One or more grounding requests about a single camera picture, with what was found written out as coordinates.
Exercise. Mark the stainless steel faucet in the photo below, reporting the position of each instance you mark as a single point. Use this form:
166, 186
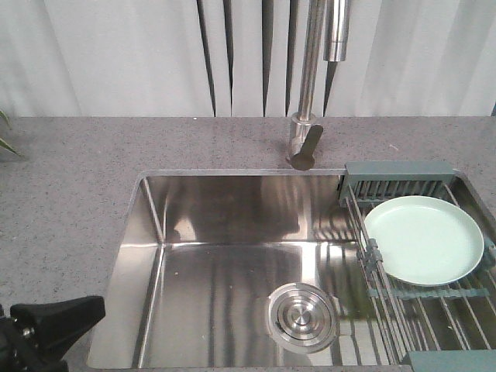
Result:
331, 20

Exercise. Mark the light green round plate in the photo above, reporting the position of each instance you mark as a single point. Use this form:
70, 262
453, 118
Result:
425, 241

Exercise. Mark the round steel sink drain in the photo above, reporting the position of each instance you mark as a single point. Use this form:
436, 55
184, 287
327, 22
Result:
301, 318

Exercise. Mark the stainless steel sink basin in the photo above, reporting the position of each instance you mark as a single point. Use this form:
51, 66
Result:
201, 252

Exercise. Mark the green metal dish drying rack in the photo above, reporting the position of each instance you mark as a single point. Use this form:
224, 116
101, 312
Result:
440, 327

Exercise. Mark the white pleated curtain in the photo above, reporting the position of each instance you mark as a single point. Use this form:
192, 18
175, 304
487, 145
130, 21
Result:
243, 58

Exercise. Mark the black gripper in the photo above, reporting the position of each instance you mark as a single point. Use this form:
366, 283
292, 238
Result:
35, 337

